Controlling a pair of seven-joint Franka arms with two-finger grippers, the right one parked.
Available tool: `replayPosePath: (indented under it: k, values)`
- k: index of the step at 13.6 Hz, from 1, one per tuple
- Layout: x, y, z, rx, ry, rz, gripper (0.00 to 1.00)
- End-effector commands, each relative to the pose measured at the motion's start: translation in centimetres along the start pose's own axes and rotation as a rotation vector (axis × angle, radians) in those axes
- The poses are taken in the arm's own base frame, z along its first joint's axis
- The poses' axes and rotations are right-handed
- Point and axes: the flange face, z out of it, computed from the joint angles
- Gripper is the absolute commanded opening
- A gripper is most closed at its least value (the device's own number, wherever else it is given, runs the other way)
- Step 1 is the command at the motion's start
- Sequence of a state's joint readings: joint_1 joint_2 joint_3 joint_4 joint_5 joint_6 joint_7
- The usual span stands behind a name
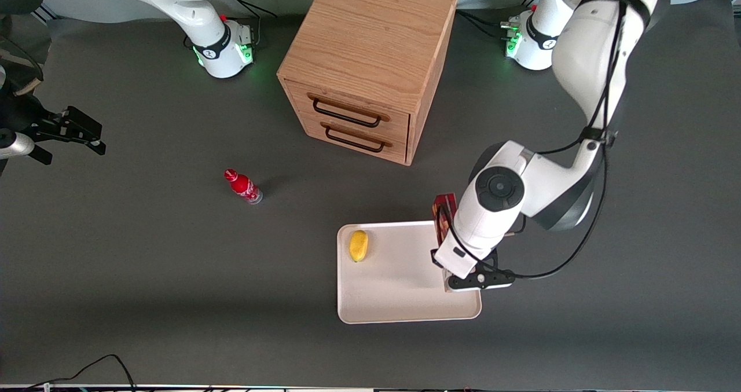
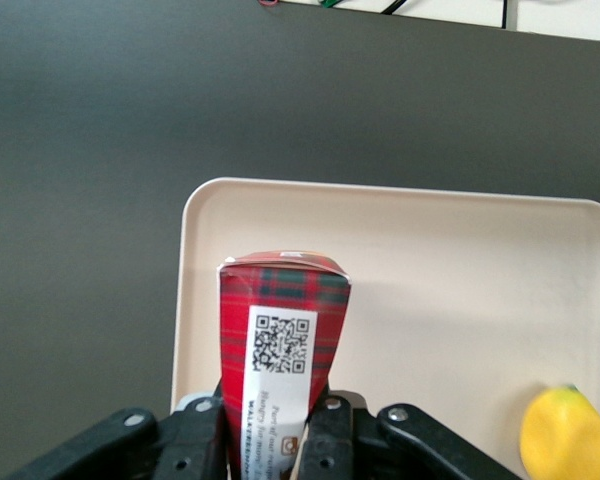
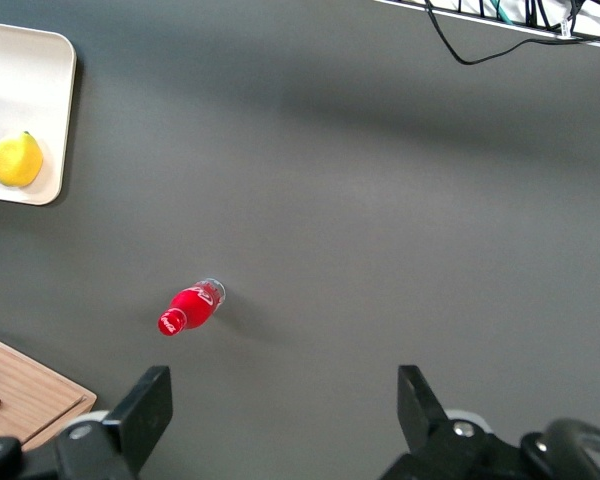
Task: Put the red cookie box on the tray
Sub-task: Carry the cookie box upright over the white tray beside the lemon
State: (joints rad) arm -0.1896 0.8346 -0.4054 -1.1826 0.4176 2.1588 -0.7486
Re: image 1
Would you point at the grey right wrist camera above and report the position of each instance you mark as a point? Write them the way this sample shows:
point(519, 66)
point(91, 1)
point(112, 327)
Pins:
point(14, 145)

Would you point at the red cookie box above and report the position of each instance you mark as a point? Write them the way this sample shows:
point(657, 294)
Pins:
point(450, 204)

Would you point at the wooden drawer cabinet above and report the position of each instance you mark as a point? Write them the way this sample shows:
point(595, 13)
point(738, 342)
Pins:
point(370, 39)

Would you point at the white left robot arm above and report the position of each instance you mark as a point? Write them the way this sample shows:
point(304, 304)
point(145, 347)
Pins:
point(590, 62)

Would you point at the beige plastic tray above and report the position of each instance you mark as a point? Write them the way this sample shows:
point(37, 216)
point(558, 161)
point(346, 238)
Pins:
point(393, 290)

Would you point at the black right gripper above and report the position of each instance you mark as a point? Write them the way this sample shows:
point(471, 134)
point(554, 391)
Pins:
point(24, 120)

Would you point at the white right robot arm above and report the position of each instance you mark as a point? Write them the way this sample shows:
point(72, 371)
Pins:
point(197, 15)

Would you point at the red soda bottle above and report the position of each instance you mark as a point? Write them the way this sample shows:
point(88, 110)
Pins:
point(243, 186)

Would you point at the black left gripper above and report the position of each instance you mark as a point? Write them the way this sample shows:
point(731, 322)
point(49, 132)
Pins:
point(433, 258)

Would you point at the yellow lemon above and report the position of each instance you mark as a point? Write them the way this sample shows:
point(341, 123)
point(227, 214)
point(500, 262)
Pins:
point(358, 245)

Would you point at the wide wooden drawer front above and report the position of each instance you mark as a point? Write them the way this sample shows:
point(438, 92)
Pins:
point(399, 127)

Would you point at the narrow wooden drawer front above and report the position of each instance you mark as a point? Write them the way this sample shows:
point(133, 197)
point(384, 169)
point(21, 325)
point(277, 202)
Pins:
point(399, 151)

